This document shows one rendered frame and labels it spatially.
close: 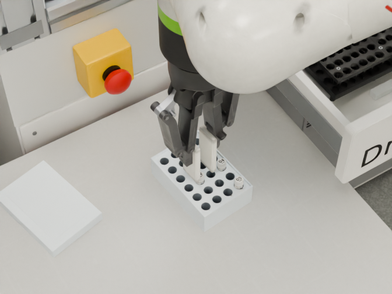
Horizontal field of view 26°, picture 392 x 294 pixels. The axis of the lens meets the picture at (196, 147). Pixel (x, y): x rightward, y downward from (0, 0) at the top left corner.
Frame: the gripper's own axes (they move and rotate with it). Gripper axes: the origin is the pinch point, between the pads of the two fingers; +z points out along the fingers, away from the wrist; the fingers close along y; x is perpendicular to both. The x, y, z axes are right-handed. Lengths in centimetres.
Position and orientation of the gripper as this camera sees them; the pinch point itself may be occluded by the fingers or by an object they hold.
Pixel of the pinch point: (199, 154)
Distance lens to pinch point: 111.9
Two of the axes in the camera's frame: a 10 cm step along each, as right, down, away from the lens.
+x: 6.1, 6.3, -4.9
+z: 0.0, 6.1, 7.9
